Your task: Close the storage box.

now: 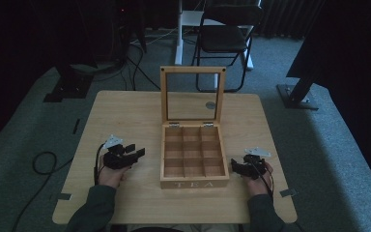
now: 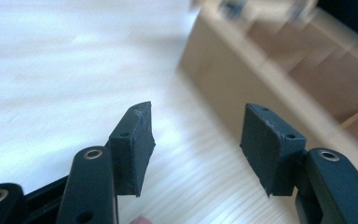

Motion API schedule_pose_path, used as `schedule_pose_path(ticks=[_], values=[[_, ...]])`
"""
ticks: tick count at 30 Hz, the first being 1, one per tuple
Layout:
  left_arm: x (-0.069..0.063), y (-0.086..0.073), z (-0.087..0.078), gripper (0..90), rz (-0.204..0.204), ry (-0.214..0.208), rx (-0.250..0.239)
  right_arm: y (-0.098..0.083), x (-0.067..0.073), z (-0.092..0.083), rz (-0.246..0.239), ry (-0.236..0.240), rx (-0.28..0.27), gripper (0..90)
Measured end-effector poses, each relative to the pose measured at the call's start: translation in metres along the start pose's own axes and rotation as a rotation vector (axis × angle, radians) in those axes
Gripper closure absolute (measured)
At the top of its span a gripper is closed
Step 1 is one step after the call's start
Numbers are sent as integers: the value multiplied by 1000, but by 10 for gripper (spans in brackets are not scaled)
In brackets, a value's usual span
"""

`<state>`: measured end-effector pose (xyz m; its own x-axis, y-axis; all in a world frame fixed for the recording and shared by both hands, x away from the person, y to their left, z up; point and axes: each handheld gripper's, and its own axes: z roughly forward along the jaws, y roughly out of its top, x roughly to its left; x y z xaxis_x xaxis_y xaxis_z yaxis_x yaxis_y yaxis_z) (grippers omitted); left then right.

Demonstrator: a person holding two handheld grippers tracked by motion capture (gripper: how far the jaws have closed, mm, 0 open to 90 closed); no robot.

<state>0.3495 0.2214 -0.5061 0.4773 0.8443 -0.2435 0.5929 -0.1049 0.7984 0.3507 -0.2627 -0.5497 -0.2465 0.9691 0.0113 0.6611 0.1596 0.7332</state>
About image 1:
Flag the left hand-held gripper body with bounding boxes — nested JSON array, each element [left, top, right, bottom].
[[101, 133, 139, 170]]

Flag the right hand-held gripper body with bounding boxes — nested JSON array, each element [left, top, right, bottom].
[[238, 147, 272, 181]]

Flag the wooden compartment tea box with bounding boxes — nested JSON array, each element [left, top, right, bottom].
[[158, 65, 231, 190]]

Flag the person's left hand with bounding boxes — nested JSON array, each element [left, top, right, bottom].
[[97, 155, 132, 189]]

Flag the person's right hand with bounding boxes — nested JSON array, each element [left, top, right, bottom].
[[242, 160, 275, 197]]

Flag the black slanted stand metal base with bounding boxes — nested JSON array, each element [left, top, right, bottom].
[[275, 64, 321, 112]]

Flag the black stand with flat base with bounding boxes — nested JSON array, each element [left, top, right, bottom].
[[43, 62, 95, 104]]

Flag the black folding chair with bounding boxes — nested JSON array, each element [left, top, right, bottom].
[[190, 3, 265, 94]]

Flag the right hand-held gripper cable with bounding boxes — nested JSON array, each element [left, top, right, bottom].
[[250, 159, 275, 203]]

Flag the hand-held gripper cable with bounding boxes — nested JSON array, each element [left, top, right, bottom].
[[250, 159, 275, 203], [93, 142, 106, 187]]

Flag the left hand-held gripper cable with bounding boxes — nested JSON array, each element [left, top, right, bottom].
[[93, 142, 106, 187]]

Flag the black floor cable loop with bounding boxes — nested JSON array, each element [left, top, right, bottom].
[[10, 150, 75, 232]]

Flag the black cables by stand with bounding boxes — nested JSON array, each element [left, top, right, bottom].
[[122, 42, 162, 92]]

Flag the white cable on floor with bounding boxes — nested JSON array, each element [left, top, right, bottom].
[[129, 27, 179, 46]]

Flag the white desk frame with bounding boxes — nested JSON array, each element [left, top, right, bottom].
[[173, 0, 255, 72]]

